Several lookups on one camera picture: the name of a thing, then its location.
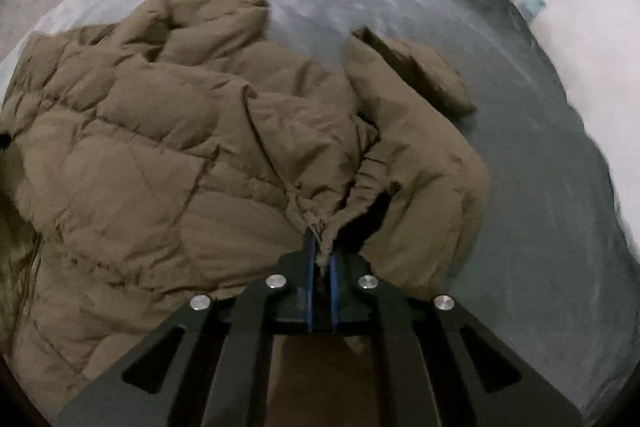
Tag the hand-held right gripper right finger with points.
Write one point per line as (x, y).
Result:
(334, 292)

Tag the brown puffer jacket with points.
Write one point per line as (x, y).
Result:
(175, 147)

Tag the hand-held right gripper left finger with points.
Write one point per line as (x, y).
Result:
(311, 277)

